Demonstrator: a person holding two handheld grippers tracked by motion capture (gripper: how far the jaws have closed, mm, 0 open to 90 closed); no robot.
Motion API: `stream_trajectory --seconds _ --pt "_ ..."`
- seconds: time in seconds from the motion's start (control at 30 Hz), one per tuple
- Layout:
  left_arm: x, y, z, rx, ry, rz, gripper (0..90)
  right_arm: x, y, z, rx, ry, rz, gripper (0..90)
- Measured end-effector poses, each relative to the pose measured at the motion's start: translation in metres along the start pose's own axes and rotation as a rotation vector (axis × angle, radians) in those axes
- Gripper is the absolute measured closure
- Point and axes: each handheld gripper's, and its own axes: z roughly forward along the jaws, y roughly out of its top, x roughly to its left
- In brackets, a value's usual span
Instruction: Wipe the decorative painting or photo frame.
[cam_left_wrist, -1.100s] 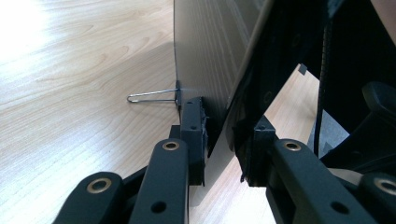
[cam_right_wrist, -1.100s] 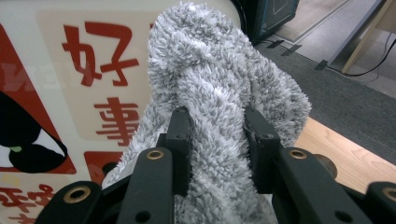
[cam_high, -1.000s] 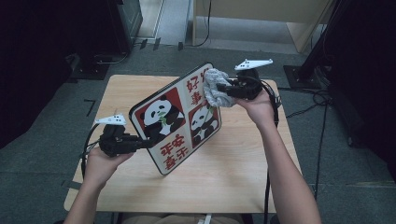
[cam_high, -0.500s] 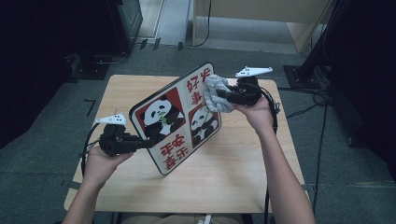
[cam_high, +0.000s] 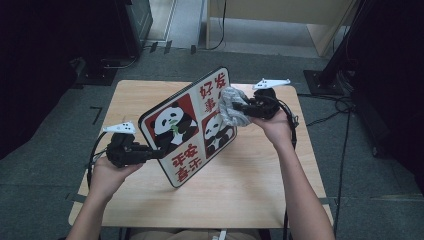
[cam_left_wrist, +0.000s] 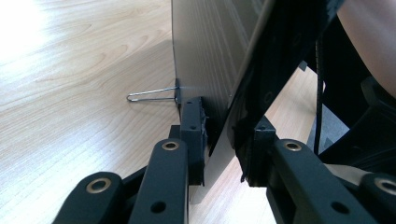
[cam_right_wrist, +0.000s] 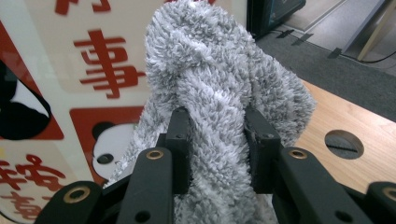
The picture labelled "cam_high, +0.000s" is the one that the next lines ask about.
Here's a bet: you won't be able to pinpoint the dark curtain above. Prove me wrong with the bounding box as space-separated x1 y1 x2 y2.
0 0 128 161
346 0 424 198

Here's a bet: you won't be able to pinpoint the right hand-held gripper cable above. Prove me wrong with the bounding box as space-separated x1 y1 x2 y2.
273 98 300 151

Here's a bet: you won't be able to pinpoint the long black floor cable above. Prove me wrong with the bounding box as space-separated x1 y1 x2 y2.
332 109 353 240

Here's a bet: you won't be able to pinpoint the black metal stand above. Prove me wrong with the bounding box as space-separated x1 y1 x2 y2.
302 0 373 97

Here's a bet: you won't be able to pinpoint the looped black floor cable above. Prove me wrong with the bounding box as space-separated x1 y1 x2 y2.
296 93 356 128

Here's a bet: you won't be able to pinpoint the panda picture board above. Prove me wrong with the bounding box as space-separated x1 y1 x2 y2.
137 66 238 189

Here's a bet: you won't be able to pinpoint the person's beige trousers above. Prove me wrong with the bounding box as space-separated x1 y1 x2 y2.
128 227 264 240

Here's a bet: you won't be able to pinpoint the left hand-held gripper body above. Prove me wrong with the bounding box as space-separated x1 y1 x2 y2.
102 121 158 169

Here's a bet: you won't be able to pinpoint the hand-held gripper cable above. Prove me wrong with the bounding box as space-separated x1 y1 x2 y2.
273 98 300 151
85 131 111 191

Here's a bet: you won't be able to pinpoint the person's right hand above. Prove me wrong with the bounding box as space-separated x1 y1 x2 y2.
249 108 295 152

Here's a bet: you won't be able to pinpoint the dark equipment cabinet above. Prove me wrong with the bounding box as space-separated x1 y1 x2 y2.
114 0 154 58

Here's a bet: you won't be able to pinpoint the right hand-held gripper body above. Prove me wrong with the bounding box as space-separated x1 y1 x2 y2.
246 78 292 121

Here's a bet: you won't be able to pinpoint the light wooden furniture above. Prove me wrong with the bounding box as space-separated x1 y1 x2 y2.
204 0 358 58

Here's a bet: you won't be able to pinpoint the person's left hand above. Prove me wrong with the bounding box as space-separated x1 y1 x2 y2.
89 156 145 203

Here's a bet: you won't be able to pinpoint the grey fluffy cloth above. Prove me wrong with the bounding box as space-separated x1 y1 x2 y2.
218 85 253 128

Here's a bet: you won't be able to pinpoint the hanging black cable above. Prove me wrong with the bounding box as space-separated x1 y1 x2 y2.
205 0 228 52

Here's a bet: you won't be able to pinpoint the left hand-held gripper cable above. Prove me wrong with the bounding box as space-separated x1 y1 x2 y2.
85 131 111 191

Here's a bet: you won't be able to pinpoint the dark stand base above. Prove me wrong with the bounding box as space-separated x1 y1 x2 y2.
73 55 139 88

